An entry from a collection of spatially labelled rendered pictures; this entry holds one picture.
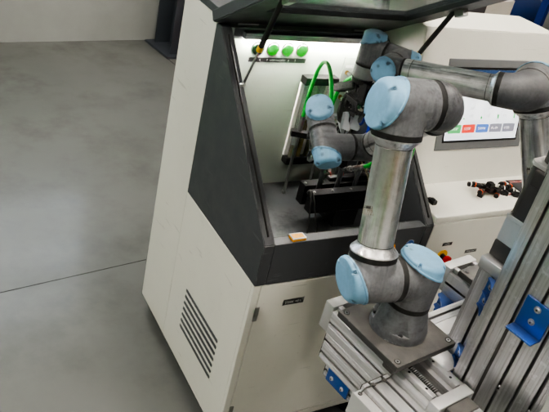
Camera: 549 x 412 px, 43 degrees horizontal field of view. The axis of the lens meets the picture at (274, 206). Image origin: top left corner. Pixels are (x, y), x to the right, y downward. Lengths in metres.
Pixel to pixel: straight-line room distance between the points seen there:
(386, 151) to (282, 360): 1.21
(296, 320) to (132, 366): 0.86
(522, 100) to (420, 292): 0.61
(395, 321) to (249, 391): 0.97
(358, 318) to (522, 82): 0.76
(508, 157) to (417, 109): 1.55
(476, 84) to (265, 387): 1.33
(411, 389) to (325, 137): 0.68
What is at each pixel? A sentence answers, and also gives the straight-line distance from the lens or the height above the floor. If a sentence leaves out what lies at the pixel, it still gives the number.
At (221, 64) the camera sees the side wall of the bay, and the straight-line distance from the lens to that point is 2.33.
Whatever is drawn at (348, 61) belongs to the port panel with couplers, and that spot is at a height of 1.34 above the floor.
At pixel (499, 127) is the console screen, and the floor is 1.19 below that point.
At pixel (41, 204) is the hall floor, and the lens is 3.93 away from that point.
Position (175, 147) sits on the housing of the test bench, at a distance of 2.72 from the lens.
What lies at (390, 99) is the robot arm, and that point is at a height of 1.64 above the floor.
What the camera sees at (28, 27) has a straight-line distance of 6.07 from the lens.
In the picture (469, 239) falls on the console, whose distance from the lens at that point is 2.74.
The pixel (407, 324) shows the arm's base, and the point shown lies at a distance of 1.76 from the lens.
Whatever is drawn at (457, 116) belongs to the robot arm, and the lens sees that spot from 1.58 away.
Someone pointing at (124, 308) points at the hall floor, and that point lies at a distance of 3.28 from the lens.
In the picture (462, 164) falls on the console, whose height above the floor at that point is 1.04.
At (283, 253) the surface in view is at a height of 0.91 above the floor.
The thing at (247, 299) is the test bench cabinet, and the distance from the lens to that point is 2.28.
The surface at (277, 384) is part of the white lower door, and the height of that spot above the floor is 0.29.
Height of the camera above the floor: 2.13
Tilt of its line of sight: 30 degrees down
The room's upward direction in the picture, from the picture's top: 14 degrees clockwise
